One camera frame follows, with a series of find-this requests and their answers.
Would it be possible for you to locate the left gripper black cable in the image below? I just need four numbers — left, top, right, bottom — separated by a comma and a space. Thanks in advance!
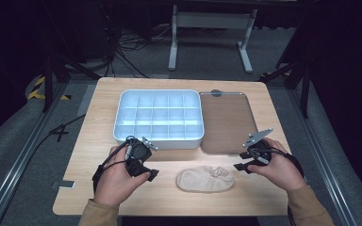
91, 135, 137, 193

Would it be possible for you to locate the bundle of floor cables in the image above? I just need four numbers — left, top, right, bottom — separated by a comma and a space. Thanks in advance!
106, 26, 154, 79

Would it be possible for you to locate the aluminium floor rail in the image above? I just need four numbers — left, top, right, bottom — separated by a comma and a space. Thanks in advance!
0, 82, 68, 226
287, 80, 362, 226

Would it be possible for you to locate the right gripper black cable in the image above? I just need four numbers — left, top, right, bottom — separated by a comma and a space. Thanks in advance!
250, 147, 305, 226

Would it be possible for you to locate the person's right hand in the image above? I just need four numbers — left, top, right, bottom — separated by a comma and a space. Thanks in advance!
248, 137, 307, 193

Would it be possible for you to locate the person's left hand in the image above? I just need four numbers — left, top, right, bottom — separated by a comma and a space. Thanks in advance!
93, 145, 152, 207

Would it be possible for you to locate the white divided storage box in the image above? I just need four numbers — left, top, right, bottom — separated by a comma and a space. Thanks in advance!
112, 89, 206, 151

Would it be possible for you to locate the white metal desk frame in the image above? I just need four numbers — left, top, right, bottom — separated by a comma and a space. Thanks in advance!
168, 4, 258, 74

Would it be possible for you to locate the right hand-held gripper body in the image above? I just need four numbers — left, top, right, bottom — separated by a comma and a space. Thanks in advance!
239, 127, 274, 168

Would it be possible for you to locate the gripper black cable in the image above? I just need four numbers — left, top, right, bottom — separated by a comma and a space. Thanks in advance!
91, 135, 137, 193
250, 147, 305, 226

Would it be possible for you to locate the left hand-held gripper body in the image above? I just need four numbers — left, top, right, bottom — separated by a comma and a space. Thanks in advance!
125, 136, 158, 177

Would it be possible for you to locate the black metal stand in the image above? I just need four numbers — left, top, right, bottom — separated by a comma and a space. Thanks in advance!
259, 0, 316, 120
41, 0, 102, 113

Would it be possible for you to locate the beige sock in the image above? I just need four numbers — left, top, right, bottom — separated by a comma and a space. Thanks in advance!
175, 165, 236, 193

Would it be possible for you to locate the grey floor strip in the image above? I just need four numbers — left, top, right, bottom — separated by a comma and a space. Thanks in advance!
76, 83, 97, 118

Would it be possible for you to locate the black floor cable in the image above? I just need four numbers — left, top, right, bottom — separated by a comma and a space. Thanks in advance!
0, 114, 87, 226

